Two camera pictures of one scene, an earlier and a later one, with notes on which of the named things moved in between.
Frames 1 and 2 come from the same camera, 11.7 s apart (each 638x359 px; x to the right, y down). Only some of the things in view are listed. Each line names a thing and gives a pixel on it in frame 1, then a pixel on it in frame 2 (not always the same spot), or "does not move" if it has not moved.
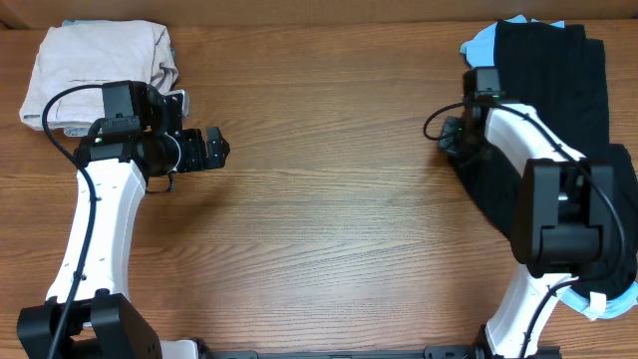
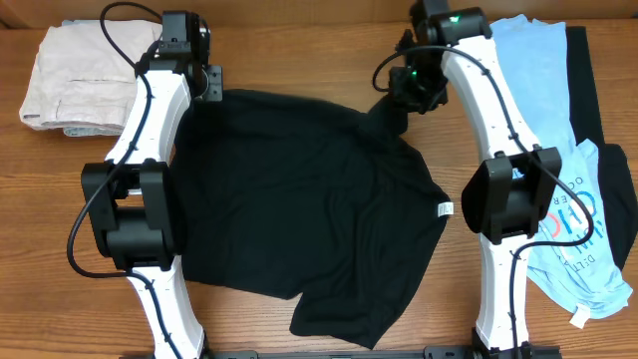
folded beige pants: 94,53 does not move
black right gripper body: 460,142 to 426,89
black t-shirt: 556,77 to 322,201
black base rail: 430,353 does not move
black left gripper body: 205,150 to 213,83
